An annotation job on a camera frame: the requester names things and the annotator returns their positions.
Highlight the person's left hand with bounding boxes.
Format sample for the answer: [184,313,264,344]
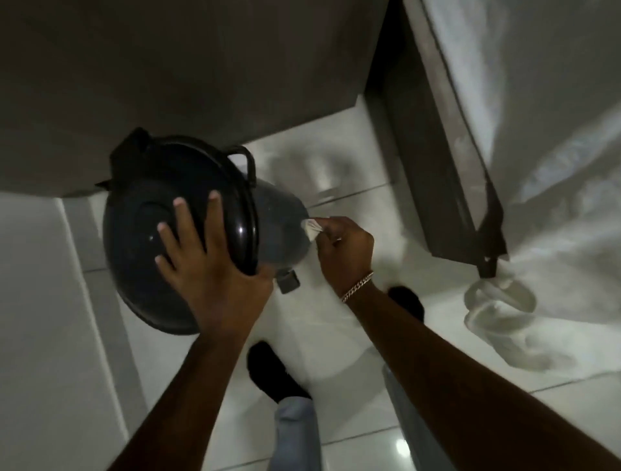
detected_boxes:
[155,191,276,341]

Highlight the brown wooden cabinet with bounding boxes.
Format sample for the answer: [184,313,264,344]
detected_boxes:
[0,0,390,198]

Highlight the black shoe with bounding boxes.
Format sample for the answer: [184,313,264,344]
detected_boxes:
[387,286,426,324]
[246,341,312,404]

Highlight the person's left forearm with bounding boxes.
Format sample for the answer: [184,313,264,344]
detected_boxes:
[108,323,258,471]

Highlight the dark wooden bed frame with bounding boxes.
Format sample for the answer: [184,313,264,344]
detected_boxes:
[364,0,508,279]

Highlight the person's right hand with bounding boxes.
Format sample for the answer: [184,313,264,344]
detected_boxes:
[314,217,376,298]

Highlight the black pedal bin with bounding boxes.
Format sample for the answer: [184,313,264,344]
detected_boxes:
[95,127,313,336]

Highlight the blue jeans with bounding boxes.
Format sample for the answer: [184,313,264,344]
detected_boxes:
[271,364,458,471]

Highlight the white bedsheet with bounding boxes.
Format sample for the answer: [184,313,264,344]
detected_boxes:
[404,0,621,375]

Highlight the silver chain bracelet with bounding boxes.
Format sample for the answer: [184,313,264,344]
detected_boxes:
[340,271,375,304]

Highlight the person's right forearm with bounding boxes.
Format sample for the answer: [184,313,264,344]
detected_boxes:
[345,281,621,471]

